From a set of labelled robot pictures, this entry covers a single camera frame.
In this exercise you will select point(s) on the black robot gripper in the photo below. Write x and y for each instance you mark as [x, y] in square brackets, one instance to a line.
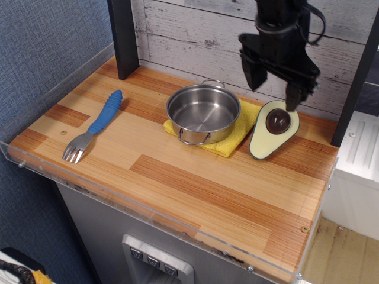
[282, 53]

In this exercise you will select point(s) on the toy avocado half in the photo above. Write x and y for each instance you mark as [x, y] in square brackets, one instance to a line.
[274, 127]

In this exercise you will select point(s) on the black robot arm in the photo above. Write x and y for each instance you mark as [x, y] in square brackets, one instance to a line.
[280, 15]

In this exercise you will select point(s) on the silver metal pan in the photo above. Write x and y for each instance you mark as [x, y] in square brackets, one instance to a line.
[203, 113]

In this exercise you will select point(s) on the yellow folded cloth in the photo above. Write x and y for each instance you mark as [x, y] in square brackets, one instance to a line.
[230, 139]

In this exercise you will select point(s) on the white ridged side counter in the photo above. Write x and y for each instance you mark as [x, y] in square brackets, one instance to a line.
[351, 198]

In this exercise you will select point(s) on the grey toy fridge cabinet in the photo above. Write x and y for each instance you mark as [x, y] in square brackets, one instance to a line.
[179, 239]

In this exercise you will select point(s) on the clear acrylic table guard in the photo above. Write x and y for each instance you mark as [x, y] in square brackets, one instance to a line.
[32, 79]

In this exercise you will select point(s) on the yellow object at corner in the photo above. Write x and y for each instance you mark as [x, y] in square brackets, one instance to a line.
[41, 278]

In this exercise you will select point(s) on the black right vertical post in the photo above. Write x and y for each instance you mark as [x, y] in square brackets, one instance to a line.
[357, 84]

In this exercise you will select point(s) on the black vertical post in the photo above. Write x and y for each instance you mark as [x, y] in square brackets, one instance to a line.
[357, 84]
[124, 37]

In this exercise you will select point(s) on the black left vertical post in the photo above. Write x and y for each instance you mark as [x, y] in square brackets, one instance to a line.
[124, 37]

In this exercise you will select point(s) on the blue handled metal fork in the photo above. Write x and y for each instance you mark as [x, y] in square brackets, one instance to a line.
[76, 148]

